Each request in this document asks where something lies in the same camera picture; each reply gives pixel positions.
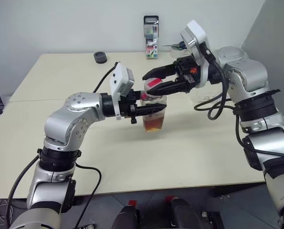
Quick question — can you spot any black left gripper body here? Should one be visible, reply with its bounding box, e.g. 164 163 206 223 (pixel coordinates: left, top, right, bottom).
119 88 143 125

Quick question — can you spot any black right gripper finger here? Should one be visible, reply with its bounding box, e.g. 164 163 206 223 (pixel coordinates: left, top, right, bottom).
142 62 179 81
145 79 188 97

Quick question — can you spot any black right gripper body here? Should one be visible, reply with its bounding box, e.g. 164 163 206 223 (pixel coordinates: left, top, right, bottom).
173 55 201 94

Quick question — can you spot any clear cup with brown liquid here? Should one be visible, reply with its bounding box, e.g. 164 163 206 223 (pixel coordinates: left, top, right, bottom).
140 77 168 133

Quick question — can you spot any clear container with green items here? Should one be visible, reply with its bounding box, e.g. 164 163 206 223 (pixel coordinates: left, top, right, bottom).
162 40 191 59

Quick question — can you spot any marker pen set box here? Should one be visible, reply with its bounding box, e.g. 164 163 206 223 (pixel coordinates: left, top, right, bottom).
143 15 160 60

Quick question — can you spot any black round cap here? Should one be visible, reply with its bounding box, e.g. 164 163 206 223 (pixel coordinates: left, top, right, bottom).
93 51 108 64

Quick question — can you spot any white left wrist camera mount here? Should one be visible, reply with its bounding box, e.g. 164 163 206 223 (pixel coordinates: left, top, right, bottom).
109 62 135 121

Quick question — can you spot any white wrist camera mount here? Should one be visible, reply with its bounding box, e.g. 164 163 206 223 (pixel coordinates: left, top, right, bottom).
180 20 213 88
109 62 135 121

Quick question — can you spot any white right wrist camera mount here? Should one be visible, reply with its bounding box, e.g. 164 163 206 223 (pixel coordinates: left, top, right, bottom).
180 20 213 88

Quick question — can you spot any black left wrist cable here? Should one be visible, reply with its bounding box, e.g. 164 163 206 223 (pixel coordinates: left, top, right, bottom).
93 61 120 94

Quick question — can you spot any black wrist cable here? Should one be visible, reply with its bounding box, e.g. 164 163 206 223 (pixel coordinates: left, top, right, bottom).
193 42 244 146
93 61 120 94

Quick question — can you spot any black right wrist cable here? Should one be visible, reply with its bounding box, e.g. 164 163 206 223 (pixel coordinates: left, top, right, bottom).
193 42 244 146

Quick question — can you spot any black shoulder cable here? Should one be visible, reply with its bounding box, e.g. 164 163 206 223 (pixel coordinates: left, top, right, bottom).
74 163 102 229
6 154 41 229

